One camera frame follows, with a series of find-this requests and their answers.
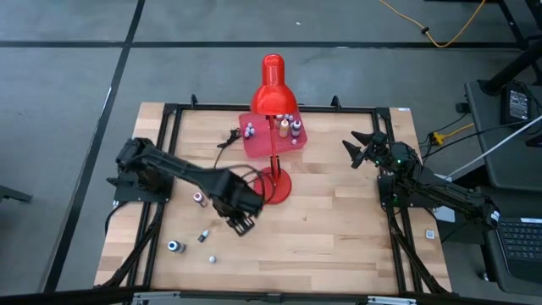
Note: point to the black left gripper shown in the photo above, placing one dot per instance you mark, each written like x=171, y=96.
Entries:
x=237, y=199

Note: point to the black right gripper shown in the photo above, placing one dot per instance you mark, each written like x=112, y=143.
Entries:
x=377, y=152

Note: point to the large pink food coloring bottle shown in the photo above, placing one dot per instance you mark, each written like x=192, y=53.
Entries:
x=199, y=197

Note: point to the large blue food coloring bottle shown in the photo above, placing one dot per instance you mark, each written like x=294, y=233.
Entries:
x=174, y=246

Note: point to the large yellow food coloring bottle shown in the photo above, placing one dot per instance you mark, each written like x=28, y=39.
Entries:
x=283, y=128

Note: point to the large red food coloring bottle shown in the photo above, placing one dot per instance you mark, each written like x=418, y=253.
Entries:
x=279, y=120

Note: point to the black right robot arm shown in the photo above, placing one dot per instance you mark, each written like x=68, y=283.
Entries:
x=444, y=190

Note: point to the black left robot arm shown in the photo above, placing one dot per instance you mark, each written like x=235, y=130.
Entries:
x=144, y=163

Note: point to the red desk lamp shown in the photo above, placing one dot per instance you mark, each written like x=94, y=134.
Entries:
x=279, y=190

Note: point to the yellow power plug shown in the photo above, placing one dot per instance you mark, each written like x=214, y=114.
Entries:
x=438, y=138

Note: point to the pink plastic bin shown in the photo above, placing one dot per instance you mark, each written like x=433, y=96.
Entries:
x=264, y=144

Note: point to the light grey plate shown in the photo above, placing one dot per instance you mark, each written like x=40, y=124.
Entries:
x=448, y=216

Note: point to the white QR tag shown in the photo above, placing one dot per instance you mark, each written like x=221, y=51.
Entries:
x=430, y=234

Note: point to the dark grey desk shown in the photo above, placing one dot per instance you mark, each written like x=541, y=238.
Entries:
x=487, y=110
x=487, y=254

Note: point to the black power adapter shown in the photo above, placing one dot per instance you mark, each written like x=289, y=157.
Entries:
x=517, y=103

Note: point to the black stand leg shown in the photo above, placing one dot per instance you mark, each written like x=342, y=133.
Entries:
x=508, y=70

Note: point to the black laptop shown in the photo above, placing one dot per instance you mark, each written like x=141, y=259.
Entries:
x=521, y=245

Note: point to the grey chair leg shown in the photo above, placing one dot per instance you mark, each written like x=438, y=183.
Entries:
x=12, y=194

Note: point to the silver aluminium rail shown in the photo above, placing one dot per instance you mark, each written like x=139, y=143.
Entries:
x=169, y=300
x=394, y=301

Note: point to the black aluminium table frame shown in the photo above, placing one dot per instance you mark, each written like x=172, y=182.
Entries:
x=203, y=108

